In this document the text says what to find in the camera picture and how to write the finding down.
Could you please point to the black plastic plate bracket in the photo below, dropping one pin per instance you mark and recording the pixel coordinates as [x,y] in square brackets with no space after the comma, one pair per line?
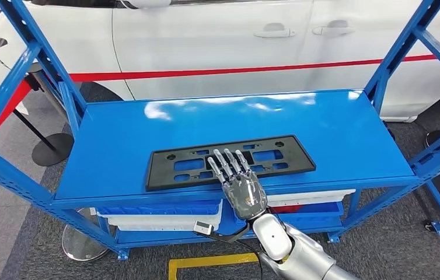
[158,176]

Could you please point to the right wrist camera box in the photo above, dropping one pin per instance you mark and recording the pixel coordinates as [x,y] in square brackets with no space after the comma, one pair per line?
[203,228]

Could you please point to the blue metal shelf rack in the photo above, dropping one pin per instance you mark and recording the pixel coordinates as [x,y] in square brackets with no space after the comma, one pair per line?
[204,123]

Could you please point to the black ribbed plastic object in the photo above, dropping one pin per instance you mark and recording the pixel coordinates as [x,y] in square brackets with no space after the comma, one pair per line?
[390,133]

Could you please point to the red barrier belt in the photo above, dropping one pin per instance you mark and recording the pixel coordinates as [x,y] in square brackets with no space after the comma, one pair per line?
[11,108]
[243,70]

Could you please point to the white plastic crate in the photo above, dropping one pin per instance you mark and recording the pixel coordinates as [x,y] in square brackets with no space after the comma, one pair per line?
[158,224]
[309,199]

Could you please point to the blue plastic crate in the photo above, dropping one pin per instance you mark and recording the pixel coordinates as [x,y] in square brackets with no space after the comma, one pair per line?
[158,210]
[312,218]

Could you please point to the white car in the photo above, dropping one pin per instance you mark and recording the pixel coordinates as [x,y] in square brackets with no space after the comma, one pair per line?
[204,38]

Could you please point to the chrome stanchion post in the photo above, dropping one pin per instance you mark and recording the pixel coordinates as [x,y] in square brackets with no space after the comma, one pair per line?
[80,247]

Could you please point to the dark stanchion base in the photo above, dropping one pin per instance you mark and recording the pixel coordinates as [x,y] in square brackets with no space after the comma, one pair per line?
[434,139]

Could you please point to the black stanchion post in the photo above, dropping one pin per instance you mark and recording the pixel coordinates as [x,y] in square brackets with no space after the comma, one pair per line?
[51,150]

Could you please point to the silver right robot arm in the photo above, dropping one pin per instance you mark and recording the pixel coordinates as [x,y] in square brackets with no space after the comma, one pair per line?
[305,259]

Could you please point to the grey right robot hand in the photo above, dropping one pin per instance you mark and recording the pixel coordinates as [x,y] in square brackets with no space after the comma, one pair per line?
[245,197]

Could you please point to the red plastic part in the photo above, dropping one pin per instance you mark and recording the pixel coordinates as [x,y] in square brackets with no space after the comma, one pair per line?
[285,210]

